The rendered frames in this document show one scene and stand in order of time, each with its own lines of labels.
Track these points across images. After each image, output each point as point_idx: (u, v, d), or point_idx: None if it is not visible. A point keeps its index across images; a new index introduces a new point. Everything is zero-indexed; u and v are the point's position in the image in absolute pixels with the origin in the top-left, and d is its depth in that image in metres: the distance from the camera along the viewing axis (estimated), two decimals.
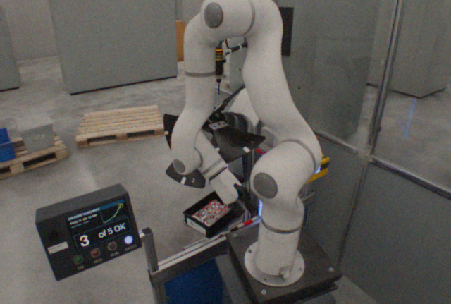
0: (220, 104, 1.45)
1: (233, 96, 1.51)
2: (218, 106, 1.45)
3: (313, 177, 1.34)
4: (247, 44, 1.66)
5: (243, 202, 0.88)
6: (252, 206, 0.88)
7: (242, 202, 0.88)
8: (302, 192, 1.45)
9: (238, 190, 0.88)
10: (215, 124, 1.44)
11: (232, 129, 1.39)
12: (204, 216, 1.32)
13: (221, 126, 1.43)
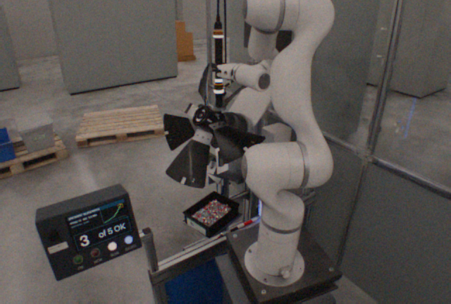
0: None
1: (233, 96, 1.51)
2: None
3: None
4: None
5: None
6: None
7: None
8: (302, 192, 1.45)
9: None
10: (215, 124, 1.44)
11: (232, 129, 1.39)
12: (204, 216, 1.32)
13: (221, 126, 1.43)
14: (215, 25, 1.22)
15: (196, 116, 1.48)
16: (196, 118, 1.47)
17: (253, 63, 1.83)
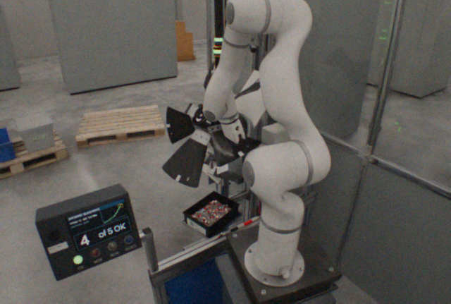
0: None
1: (235, 99, 1.49)
2: None
3: None
4: None
5: None
6: None
7: None
8: (302, 192, 1.45)
9: None
10: (213, 127, 1.45)
11: None
12: (204, 216, 1.32)
13: (220, 130, 1.43)
14: None
15: (196, 116, 1.48)
16: (196, 118, 1.48)
17: (254, 35, 1.76)
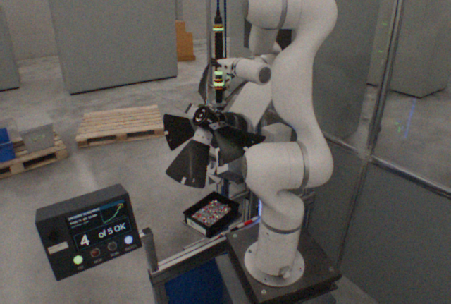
0: (215, 128, 1.41)
1: (234, 130, 1.40)
2: (212, 127, 1.41)
3: None
4: None
5: None
6: None
7: None
8: (302, 192, 1.45)
9: None
10: (201, 132, 1.49)
11: (203, 152, 1.46)
12: (204, 216, 1.32)
13: (202, 140, 1.48)
14: (215, 20, 1.21)
15: (199, 111, 1.48)
16: (198, 113, 1.49)
17: (253, 59, 1.82)
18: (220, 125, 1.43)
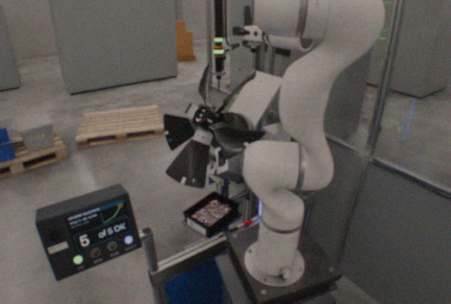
0: (215, 128, 1.41)
1: (234, 129, 1.40)
2: (212, 128, 1.41)
3: None
4: (247, 41, 1.65)
5: None
6: None
7: None
8: (302, 192, 1.45)
9: None
10: (201, 132, 1.49)
11: (203, 152, 1.46)
12: (204, 216, 1.32)
13: (202, 140, 1.48)
14: None
15: (199, 111, 1.48)
16: (198, 113, 1.49)
17: None
18: (220, 126, 1.43)
